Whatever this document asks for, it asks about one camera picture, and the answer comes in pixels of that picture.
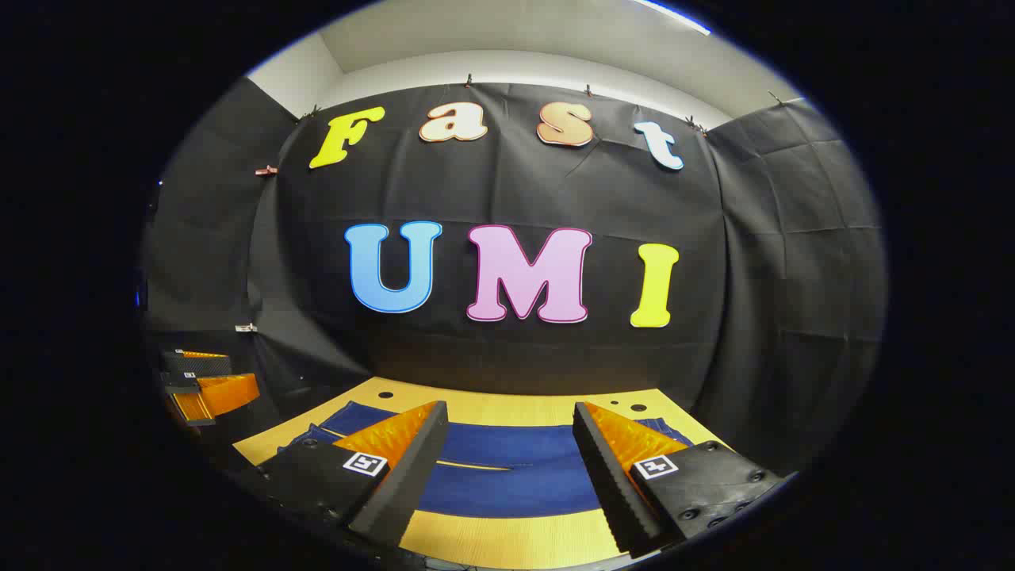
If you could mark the blue jeans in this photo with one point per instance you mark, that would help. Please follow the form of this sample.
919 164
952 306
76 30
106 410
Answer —
507 484

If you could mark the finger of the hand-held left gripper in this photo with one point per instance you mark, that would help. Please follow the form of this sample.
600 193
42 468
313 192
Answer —
198 365
226 394

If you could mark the black backdrop cloth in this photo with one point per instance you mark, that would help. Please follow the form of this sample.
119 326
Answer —
507 182

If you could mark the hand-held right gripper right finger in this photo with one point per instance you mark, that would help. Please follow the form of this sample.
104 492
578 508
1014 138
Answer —
607 476

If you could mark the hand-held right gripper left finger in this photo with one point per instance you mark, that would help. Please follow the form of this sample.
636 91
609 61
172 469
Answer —
412 476

